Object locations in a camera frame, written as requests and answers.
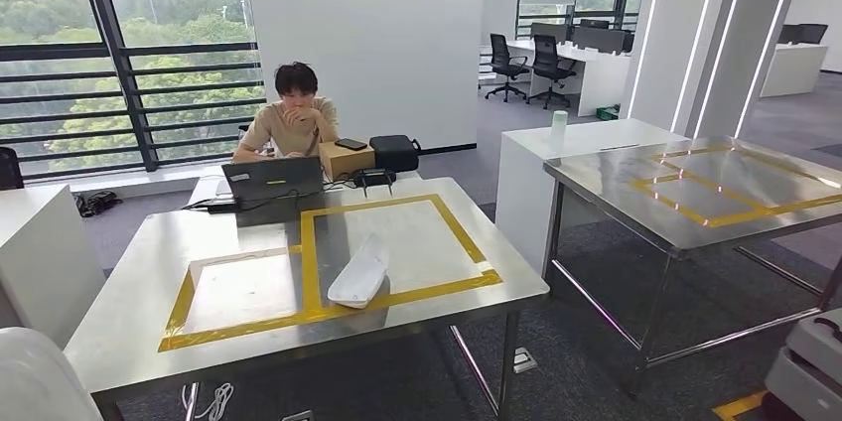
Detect white curved car part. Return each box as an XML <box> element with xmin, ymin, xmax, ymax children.
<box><xmin>327</xmin><ymin>233</ymin><xmax>391</xmax><ymax>312</ymax></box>
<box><xmin>0</xmin><ymin>327</ymin><xmax>104</xmax><ymax>421</ymax></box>

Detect steel workbench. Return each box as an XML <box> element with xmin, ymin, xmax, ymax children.
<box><xmin>542</xmin><ymin>135</ymin><xmax>842</xmax><ymax>401</ymax></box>
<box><xmin>64</xmin><ymin>176</ymin><xmax>551</xmax><ymax>421</ymax></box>

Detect black carry case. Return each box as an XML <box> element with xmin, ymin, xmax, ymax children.
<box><xmin>368</xmin><ymin>134</ymin><xmax>423</xmax><ymax>175</ymax></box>

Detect black remote controller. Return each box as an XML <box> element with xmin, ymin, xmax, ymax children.
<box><xmin>350</xmin><ymin>168</ymin><xmax>398</xmax><ymax>200</ymax></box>

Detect cardboard box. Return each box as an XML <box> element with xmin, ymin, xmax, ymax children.
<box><xmin>318</xmin><ymin>139</ymin><xmax>377</xmax><ymax>183</ymax></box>

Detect person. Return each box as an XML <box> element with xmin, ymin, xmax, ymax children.
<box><xmin>231</xmin><ymin>61</ymin><xmax>342</xmax><ymax>165</ymax></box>

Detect grey laptop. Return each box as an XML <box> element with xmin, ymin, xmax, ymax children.
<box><xmin>220</xmin><ymin>156</ymin><xmax>326</xmax><ymax>207</ymax></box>

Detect pale green cup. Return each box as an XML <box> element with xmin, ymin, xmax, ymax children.
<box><xmin>549</xmin><ymin>109</ymin><xmax>570</xmax><ymax>144</ymax></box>

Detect black office chair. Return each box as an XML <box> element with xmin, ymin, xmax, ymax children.
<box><xmin>525</xmin><ymin>33</ymin><xmax>580</xmax><ymax>111</ymax></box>
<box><xmin>0</xmin><ymin>146</ymin><xmax>26</xmax><ymax>192</ymax></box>
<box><xmin>485</xmin><ymin>33</ymin><xmax>530</xmax><ymax>104</ymax></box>

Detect long white desk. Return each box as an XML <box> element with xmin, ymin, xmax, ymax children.
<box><xmin>483</xmin><ymin>38</ymin><xmax>633</xmax><ymax>119</ymax></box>

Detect black window railing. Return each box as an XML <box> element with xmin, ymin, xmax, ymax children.
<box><xmin>0</xmin><ymin>0</ymin><xmax>268</xmax><ymax>179</ymax></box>

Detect black bags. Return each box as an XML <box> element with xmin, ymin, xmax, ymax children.
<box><xmin>73</xmin><ymin>189</ymin><xmax>124</xmax><ymax>219</ymax></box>

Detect dark computer monitors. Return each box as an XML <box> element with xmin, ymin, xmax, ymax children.
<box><xmin>777</xmin><ymin>23</ymin><xmax>829</xmax><ymax>47</ymax></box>

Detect grey wheeled humanoid robot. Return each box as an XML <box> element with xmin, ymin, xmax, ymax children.
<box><xmin>763</xmin><ymin>308</ymin><xmax>842</xmax><ymax>421</ymax></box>

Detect white cable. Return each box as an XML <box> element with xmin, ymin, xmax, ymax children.
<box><xmin>181</xmin><ymin>381</ymin><xmax>235</xmax><ymax>421</ymax></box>

